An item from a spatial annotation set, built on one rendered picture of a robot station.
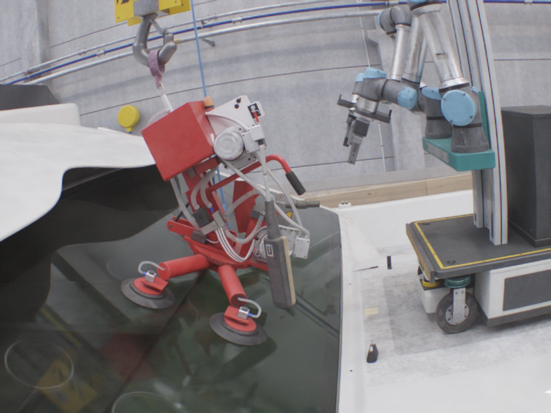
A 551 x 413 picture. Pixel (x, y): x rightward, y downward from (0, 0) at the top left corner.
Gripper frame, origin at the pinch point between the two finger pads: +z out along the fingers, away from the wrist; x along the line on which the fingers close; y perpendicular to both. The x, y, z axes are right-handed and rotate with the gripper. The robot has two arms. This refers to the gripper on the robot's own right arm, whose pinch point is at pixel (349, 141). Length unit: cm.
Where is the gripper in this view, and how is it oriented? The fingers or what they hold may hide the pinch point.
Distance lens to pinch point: 214.6
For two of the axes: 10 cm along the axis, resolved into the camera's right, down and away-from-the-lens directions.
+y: 9.6, 2.7, 0.4
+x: -0.2, -0.7, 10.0
